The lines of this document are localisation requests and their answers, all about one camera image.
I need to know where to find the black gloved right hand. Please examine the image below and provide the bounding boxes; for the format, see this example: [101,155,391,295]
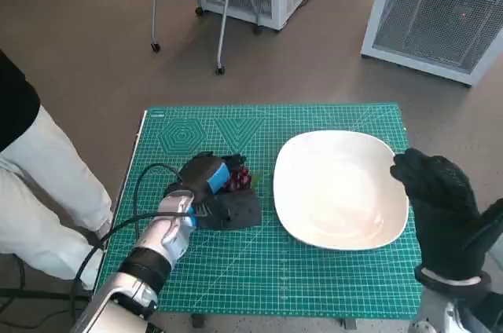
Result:
[390,147,503,281]

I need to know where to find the black left hand blue tape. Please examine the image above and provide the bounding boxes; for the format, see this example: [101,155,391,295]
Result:
[163,151,248,203]

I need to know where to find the red toy grape bunch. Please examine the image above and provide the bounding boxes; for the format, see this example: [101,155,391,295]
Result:
[227,166,263,192]

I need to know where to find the white square plate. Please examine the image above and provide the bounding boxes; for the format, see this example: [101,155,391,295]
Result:
[273,131,409,251]

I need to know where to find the green cutting mat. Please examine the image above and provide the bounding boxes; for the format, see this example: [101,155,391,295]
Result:
[90,103,420,315]

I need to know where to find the white cabinet with mesh panel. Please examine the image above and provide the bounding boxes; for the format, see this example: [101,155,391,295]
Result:
[360,0,503,89]

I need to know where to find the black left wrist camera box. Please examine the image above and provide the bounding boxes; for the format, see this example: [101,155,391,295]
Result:
[194,189,263,232]

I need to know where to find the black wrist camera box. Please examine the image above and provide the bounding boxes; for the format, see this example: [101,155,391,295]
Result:
[459,289,503,333]
[194,189,263,232]

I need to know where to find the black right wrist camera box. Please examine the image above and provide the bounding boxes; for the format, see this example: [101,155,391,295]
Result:
[459,289,503,333]

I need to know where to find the black floor cables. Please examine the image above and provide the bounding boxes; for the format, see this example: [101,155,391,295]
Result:
[0,254,94,333]

